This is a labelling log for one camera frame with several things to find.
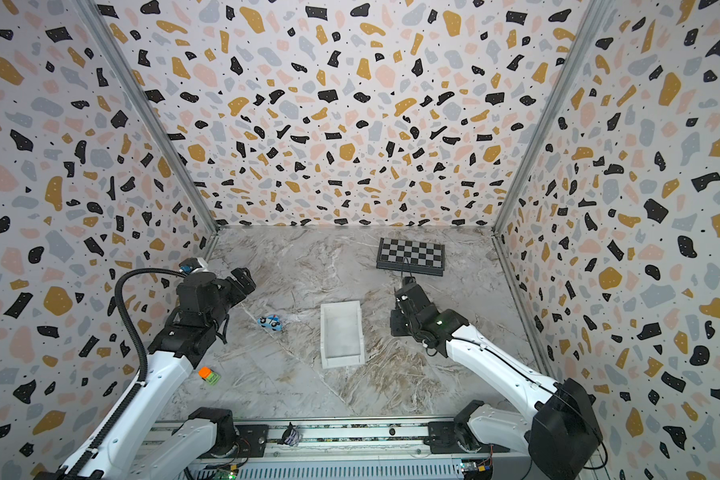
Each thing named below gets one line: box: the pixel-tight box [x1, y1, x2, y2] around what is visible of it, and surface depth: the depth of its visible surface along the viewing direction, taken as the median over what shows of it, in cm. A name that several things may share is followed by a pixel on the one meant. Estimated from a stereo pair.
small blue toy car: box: [257, 314, 283, 332], surface depth 94 cm
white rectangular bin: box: [320, 300, 365, 369], surface depth 92 cm
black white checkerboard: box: [376, 237, 445, 277], surface depth 112 cm
